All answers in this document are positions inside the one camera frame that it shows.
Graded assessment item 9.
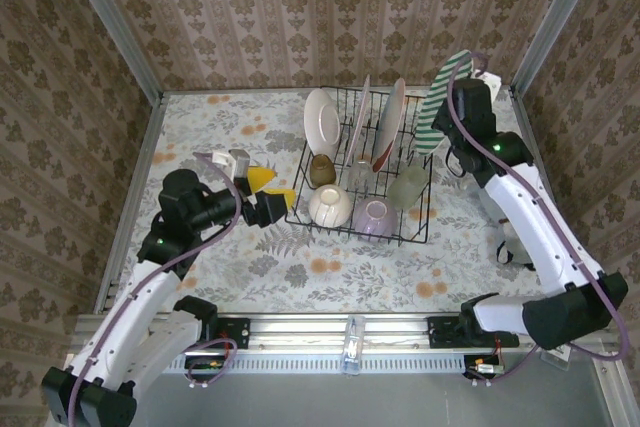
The brown glass cup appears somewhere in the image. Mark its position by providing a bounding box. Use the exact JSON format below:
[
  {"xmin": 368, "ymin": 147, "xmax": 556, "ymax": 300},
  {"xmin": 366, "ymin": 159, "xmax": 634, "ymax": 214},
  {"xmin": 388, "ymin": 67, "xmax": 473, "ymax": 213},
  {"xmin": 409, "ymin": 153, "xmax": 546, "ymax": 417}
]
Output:
[{"xmin": 308, "ymin": 153, "xmax": 337, "ymax": 187}]

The green striped plate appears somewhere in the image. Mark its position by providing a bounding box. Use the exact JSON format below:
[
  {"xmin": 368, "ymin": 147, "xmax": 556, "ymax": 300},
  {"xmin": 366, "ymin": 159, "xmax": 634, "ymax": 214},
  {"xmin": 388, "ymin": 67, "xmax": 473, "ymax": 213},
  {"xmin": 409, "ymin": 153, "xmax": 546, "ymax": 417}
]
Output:
[{"xmin": 416, "ymin": 49, "xmax": 474, "ymax": 158}]

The clear drinking glass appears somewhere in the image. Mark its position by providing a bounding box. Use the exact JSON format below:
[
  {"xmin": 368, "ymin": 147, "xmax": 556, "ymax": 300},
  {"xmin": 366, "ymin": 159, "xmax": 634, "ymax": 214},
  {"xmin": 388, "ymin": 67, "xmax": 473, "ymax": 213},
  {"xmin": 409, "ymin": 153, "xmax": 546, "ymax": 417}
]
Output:
[{"xmin": 348, "ymin": 159, "xmax": 376, "ymax": 188}]

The cream ceramic plate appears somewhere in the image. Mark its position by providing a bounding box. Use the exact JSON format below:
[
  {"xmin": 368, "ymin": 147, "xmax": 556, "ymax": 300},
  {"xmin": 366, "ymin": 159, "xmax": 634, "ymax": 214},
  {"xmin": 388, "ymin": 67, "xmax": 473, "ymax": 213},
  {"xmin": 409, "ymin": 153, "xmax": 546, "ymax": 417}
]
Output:
[{"xmin": 303, "ymin": 88, "xmax": 342, "ymax": 156}]

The pastel colour-block plate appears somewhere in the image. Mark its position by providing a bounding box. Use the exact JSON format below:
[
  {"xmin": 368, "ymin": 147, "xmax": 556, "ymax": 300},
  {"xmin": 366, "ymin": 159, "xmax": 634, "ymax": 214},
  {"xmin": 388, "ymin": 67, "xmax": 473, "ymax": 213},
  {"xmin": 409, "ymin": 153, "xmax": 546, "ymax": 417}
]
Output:
[{"xmin": 373, "ymin": 77, "xmax": 407, "ymax": 173}]

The frosted pale green cup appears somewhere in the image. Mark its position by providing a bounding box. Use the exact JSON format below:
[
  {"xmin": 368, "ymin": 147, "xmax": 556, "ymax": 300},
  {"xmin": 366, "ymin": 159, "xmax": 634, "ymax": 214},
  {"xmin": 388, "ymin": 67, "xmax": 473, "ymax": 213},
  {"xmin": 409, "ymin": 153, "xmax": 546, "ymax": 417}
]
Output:
[{"xmin": 387, "ymin": 164, "xmax": 430, "ymax": 209}]

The cream ceramic bowl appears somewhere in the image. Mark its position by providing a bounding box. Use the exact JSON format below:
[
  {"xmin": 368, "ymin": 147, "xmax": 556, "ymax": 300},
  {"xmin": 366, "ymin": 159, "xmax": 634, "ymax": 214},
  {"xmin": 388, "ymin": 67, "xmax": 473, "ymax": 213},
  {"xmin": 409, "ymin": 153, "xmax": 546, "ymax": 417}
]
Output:
[{"xmin": 307, "ymin": 183, "xmax": 353, "ymax": 228}]

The lilac ceramic bowl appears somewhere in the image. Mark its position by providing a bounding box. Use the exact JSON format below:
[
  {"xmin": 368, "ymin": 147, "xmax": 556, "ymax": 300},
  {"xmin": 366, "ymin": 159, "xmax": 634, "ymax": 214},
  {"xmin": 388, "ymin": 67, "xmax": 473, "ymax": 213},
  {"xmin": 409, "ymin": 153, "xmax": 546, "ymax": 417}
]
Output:
[{"xmin": 352, "ymin": 196, "xmax": 399, "ymax": 238}]

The floral tablecloth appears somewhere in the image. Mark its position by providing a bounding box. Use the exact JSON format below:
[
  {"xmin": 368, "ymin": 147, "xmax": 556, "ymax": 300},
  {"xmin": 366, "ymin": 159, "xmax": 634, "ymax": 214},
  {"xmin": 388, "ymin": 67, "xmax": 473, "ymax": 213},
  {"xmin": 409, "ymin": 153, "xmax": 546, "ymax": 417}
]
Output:
[{"xmin": 107, "ymin": 89, "xmax": 576, "ymax": 316}]

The white plush toy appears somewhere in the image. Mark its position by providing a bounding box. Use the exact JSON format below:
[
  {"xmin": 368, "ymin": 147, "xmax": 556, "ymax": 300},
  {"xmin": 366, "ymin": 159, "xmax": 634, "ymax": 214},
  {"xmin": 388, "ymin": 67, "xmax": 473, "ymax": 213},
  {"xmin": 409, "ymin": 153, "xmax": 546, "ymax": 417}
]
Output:
[{"xmin": 467, "ymin": 181, "xmax": 536, "ymax": 268}]

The left small circuit board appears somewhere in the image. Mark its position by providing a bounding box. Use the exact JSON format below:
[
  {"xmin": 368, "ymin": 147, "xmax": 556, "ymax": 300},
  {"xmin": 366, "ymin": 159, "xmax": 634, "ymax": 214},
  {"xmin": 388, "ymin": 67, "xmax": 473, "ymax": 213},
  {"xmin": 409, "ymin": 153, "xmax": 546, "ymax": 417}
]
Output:
[{"xmin": 184, "ymin": 359, "xmax": 226, "ymax": 381}]

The small circuit board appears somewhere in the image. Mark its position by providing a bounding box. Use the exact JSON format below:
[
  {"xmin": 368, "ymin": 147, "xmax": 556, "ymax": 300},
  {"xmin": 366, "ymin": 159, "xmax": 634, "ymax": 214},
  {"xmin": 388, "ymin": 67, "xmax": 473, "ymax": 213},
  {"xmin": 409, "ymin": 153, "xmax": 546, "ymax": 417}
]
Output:
[
  {"xmin": 184, "ymin": 359, "xmax": 226, "ymax": 381},
  {"xmin": 464, "ymin": 354, "xmax": 506, "ymax": 381}
]

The grey metal sheet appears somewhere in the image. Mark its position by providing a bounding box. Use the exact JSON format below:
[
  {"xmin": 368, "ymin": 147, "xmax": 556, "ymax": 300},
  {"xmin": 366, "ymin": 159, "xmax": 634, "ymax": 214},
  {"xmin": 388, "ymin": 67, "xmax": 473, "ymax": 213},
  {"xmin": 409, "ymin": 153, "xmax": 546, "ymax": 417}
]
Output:
[{"xmin": 82, "ymin": 371, "xmax": 614, "ymax": 427}]

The right small circuit board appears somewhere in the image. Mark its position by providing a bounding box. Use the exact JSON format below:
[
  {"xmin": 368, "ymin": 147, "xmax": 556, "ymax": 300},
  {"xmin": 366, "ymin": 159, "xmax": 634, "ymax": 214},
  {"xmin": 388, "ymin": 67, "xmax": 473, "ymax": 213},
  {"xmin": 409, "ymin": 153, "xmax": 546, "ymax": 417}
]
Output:
[{"xmin": 464, "ymin": 354, "xmax": 506, "ymax": 381}]

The white price tag stand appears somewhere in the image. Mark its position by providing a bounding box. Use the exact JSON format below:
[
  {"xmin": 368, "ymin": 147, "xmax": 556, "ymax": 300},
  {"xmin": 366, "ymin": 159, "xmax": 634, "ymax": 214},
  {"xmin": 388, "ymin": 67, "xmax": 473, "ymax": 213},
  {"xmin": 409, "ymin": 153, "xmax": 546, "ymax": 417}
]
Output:
[{"xmin": 542, "ymin": 346, "xmax": 571, "ymax": 373}]

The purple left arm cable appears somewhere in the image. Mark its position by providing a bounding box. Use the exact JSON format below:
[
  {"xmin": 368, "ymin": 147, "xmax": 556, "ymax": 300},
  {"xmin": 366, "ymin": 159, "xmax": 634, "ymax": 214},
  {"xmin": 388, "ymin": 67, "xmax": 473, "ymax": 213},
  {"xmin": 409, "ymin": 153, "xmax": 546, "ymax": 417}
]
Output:
[{"xmin": 69, "ymin": 150, "xmax": 246, "ymax": 427}]

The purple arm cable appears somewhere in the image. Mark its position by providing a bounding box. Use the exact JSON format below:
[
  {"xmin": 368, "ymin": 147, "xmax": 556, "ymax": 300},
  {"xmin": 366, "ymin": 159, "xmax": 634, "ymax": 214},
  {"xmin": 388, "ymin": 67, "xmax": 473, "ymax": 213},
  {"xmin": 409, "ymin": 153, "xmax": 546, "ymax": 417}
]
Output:
[
  {"xmin": 69, "ymin": 150, "xmax": 246, "ymax": 427},
  {"xmin": 447, "ymin": 51, "xmax": 632, "ymax": 388}
]

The aluminium frame post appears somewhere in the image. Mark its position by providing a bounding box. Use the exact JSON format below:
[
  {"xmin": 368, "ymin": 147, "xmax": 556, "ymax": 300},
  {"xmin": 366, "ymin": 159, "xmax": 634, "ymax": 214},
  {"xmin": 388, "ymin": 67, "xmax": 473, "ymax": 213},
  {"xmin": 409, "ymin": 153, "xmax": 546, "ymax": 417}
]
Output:
[
  {"xmin": 510, "ymin": 0, "xmax": 611, "ymax": 93},
  {"xmin": 57, "ymin": 0, "xmax": 164, "ymax": 101}
]

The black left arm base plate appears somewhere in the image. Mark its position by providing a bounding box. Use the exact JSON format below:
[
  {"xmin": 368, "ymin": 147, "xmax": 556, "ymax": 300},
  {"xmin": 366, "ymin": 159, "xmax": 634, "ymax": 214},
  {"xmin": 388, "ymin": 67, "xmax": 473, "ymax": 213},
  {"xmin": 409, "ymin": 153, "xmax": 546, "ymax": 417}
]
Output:
[{"xmin": 162, "ymin": 317, "xmax": 251, "ymax": 351}]

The black wire dish rack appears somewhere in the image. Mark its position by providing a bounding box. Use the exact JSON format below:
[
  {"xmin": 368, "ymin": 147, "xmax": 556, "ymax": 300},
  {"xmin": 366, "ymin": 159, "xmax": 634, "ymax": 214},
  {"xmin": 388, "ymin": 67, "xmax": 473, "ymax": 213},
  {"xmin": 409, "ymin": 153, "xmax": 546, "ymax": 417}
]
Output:
[{"xmin": 284, "ymin": 85, "xmax": 435, "ymax": 246}]

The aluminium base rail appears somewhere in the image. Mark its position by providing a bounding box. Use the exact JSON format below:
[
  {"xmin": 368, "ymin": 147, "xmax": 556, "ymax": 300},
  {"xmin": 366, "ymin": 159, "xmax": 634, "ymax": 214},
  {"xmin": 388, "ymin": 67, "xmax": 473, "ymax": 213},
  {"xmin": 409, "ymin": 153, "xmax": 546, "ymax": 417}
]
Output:
[{"xmin": 74, "ymin": 314, "xmax": 614, "ymax": 351}]

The clear plastic bracket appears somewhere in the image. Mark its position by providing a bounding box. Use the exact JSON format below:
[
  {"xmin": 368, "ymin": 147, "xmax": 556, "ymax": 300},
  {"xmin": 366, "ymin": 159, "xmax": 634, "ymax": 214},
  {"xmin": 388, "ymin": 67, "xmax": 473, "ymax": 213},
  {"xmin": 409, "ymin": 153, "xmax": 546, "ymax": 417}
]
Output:
[{"xmin": 343, "ymin": 316, "xmax": 362, "ymax": 377}]

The slotted grey cable duct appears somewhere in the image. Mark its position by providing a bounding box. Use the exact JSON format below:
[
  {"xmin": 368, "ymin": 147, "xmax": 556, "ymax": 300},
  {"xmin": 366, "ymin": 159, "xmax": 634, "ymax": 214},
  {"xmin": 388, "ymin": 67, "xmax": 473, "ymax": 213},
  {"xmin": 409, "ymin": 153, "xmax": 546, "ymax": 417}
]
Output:
[{"xmin": 172, "ymin": 357, "xmax": 469, "ymax": 376}]

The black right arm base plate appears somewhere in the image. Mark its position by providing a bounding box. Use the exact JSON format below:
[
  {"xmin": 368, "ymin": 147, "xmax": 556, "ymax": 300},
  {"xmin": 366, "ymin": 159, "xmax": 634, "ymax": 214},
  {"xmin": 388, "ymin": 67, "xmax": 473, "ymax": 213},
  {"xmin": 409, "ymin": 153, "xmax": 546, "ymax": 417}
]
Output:
[{"xmin": 426, "ymin": 316, "xmax": 521, "ymax": 349}]

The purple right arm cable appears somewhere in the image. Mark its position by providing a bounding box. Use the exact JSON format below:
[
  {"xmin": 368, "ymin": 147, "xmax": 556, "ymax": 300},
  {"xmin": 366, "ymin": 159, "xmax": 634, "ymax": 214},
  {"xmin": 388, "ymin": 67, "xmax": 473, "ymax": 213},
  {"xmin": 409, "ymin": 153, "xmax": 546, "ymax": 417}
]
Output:
[{"xmin": 447, "ymin": 51, "xmax": 632, "ymax": 388}]

